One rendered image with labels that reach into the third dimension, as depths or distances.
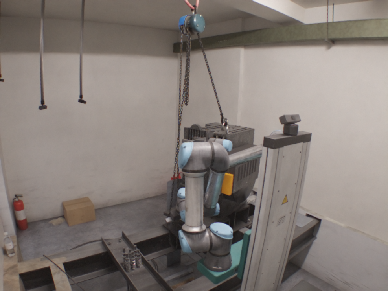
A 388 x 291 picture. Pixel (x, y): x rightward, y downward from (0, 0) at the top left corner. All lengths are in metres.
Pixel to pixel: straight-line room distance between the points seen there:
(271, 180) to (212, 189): 0.33
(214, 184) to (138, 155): 3.10
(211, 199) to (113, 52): 3.06
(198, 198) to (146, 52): 3.30
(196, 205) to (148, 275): 0.92
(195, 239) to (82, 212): 2.83
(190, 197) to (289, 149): 0.50
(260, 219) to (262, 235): 0.09
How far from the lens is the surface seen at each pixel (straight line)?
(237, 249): 1.54
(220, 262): 1.34
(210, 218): 2.20
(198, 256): 3.19
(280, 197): 1.26
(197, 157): 1.12
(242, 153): 1.53
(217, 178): 1.26
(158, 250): 2.58
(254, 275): 1.40
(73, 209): 3.84
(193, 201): 1.17
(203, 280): 1.93
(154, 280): 1.91
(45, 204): 4.14
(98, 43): 3.94
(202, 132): 2.12
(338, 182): 2.78
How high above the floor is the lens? 1.98
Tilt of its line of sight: 14 degrees down
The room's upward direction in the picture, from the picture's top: 2 degrees clockwise
